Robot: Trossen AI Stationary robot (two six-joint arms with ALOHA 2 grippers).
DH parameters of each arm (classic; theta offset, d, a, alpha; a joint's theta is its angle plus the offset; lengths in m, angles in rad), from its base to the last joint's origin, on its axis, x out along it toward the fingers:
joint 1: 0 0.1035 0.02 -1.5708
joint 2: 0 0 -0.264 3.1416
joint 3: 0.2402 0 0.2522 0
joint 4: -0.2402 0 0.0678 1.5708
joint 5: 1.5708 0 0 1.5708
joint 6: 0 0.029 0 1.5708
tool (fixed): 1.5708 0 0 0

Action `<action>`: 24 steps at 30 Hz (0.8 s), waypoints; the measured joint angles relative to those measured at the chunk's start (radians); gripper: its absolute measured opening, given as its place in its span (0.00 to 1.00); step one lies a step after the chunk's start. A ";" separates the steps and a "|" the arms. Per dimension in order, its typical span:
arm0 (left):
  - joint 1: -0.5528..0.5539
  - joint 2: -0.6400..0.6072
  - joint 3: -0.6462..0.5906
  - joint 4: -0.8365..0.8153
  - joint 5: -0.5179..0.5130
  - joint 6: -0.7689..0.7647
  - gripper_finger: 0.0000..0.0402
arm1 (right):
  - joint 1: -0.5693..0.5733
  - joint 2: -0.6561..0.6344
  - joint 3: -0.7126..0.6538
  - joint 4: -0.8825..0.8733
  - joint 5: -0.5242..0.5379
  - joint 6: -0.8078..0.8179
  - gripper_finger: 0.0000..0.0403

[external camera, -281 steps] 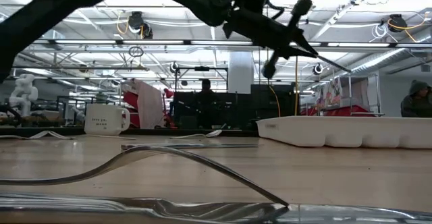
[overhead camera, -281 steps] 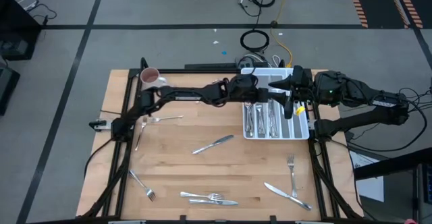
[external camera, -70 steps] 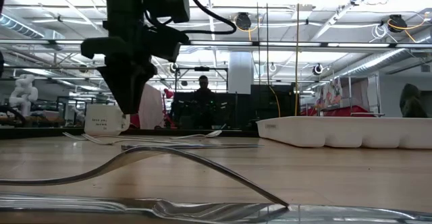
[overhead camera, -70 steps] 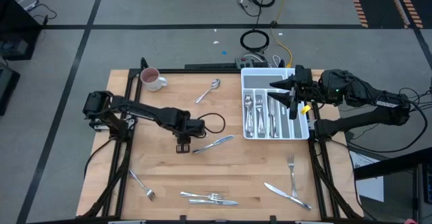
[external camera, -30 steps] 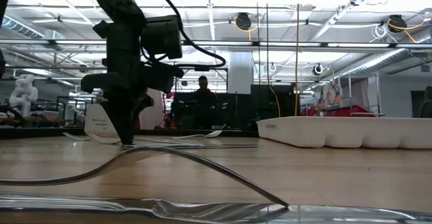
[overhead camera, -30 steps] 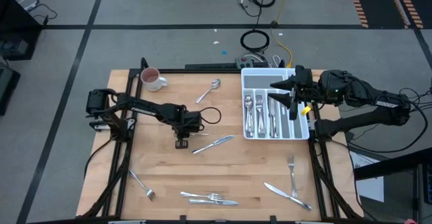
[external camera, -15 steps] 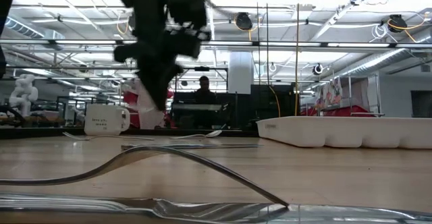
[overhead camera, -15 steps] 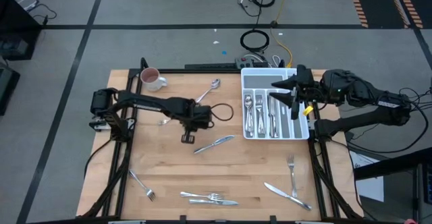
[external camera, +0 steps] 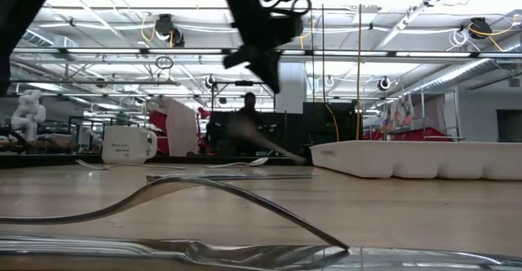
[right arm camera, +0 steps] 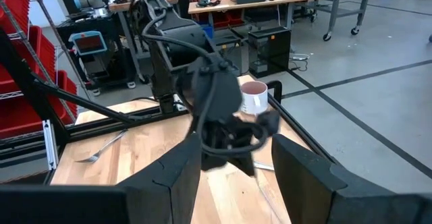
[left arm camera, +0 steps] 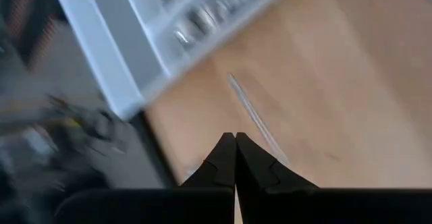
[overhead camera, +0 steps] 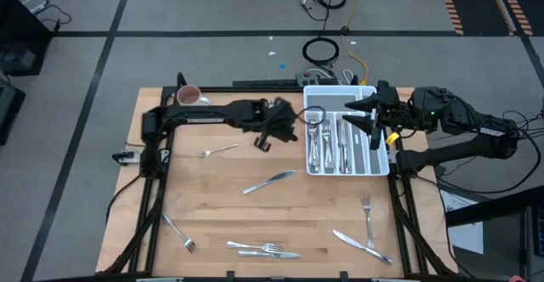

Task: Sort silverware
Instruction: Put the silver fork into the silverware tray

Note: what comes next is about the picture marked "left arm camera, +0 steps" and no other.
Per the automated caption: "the yellow floor cable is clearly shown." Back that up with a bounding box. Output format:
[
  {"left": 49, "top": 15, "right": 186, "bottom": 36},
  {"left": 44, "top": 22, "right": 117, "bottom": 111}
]
[{"left": 63, "top": 117, "right": 84, "bottom": 129}]

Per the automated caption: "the silver spoon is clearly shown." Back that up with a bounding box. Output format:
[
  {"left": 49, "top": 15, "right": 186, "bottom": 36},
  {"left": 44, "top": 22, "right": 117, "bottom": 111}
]
[
  {"left": 171, "top": 14, "right": 212, "bottom": 51},
  {"left": 226, "top": 72, "right": 290, "bottom": 166}
]

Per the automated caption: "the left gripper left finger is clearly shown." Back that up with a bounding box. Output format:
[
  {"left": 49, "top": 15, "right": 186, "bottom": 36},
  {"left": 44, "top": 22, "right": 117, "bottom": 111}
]
[{"left": 53, "top": 132, "right": 236, "bottom": 224}]

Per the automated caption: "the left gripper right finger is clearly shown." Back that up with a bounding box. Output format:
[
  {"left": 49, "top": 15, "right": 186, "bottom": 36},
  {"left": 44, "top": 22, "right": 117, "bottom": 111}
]
[{"left": 236, "top": 132, "right": 432, "bottom": 224}]

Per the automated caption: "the silver fork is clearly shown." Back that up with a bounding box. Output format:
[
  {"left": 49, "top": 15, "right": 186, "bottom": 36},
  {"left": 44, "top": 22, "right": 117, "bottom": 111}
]
[{"left": 202, "top": 0, "right": 244, "bottom": 26}]

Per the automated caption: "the white cutlery tray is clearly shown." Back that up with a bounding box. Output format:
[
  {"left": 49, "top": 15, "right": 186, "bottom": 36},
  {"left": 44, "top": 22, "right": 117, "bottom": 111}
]
[{"left": 50, "top": 0, "right": 298, "bottom": 120}]

